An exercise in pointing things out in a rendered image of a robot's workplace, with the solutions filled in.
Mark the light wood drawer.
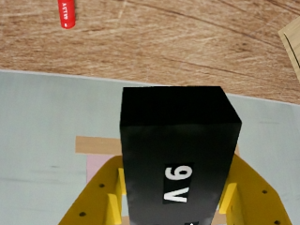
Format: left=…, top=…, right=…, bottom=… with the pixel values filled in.
left=285, top=22, right=300, bottom=65

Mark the black 9v battery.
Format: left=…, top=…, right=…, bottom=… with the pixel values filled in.
left=119, top=85, right=243, bottom=225

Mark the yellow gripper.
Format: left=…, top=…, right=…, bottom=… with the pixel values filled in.
left=57, top=154, right=292, bottom=225

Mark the wooden chest of drawers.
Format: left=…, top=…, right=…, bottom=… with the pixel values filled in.
left=278, top=16, right=300, bottom=82

